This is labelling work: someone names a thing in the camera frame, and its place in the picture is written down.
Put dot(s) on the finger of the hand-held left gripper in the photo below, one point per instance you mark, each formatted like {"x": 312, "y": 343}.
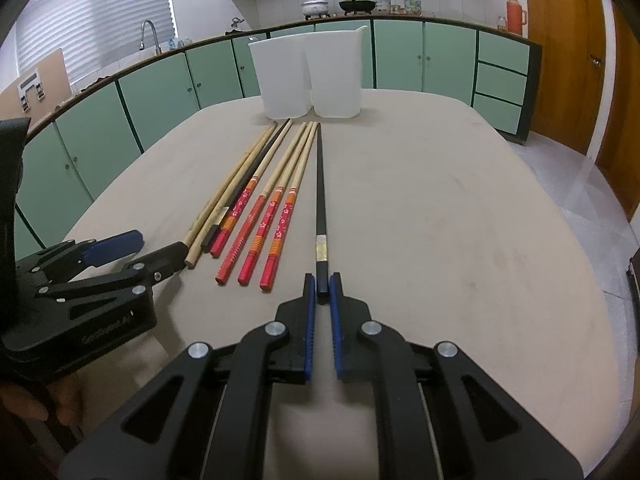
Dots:
{"x": 115, "y": 246}
{"x": 165, "y": 261}

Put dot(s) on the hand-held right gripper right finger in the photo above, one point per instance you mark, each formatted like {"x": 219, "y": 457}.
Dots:
{"x": 336, "y": 325}

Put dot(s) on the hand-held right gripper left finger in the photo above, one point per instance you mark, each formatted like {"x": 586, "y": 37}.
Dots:
{"x": 310, "y": 325}

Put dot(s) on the plain wooden chopstick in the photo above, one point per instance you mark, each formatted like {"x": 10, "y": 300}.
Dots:
{"x": 217, "y": 210}
{"x": 204, "y": 210}

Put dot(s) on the black chopstick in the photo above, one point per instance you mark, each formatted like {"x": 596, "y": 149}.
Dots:
{"x": 250, "y": 180}
{"x": 321, "y": 210}

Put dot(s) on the white plastic container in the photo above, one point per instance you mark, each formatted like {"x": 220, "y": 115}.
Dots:
{"x": 335, "y": 75}
{"x": 280, "y": 80}

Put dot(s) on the person's left hand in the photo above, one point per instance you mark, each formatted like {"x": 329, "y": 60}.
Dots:
{"x": 67, "y": 397}

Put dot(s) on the green base cabinet run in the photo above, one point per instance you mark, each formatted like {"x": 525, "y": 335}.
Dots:
{"x": 150, "y": 95}

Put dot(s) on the cardboard panel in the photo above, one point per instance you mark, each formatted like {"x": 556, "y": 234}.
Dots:
{"x": 50, "y": 67}

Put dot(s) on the small clear bottles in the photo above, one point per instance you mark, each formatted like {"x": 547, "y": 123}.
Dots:
{"x": 181, "y": 42}

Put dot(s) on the metal faucet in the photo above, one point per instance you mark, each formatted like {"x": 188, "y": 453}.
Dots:
{"x": 150, "y": 24}

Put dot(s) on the white window blinds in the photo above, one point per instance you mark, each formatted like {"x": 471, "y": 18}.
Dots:
{"x": 90, "y": 20}

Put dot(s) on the metal kettle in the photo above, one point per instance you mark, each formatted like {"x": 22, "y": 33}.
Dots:
{"x": 237, "y": 25}

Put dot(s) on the white pot with lid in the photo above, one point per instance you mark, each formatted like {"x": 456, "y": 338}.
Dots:
{"x": 315, "y": 8}

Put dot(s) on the black cabinet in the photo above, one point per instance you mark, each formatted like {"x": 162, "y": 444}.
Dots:
{"x": 634, "y": 275}

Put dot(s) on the black wok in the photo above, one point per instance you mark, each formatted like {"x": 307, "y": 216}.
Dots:
{"x": 357, "y": 6}

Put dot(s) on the glass jar with bowls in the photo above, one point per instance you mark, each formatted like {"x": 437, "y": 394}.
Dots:
{"x": 413, "y": 7}

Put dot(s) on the small glass jar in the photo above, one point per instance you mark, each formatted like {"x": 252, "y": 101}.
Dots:
{"x": 501, "y": 23}

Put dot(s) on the wooden door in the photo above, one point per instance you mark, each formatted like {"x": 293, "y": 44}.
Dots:
{"x": 622, "y": 125}
{"x": 560, "y": 50}

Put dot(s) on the orange thermos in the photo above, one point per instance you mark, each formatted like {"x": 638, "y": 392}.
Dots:
{"x": 515, "y": 16}

